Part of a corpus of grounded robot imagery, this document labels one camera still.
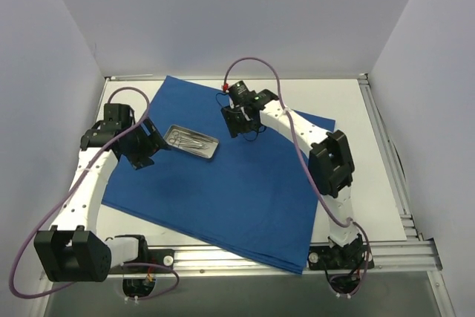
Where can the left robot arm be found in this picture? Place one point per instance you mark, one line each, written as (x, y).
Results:
(70, 250)

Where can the aluminium front rail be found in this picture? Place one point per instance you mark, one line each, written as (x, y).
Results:
(408, 256)

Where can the steel instrument tray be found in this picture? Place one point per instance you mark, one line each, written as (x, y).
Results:
(213, 142)

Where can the steel ring-handled scissors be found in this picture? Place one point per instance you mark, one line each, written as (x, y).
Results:
(187, 136)

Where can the aluminium right rail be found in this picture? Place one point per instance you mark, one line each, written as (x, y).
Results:
(391, 161)

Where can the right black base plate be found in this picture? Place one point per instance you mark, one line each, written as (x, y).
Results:
(337, 258)

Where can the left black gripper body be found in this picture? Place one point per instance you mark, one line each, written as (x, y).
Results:
(145, 142)

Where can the aluminium rail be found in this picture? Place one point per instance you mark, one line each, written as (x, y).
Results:
(219, 78)
(391, 161)
(408, 256)

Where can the blue surgical wrap cloth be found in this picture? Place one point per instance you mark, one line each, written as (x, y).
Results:
(252, 198)

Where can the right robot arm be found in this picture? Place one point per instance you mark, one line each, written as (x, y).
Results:
(325, 155)

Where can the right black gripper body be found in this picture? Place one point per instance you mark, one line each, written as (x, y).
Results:
(234, 120)

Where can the aluminium back rail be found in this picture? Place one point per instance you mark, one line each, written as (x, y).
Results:
(219, 78)

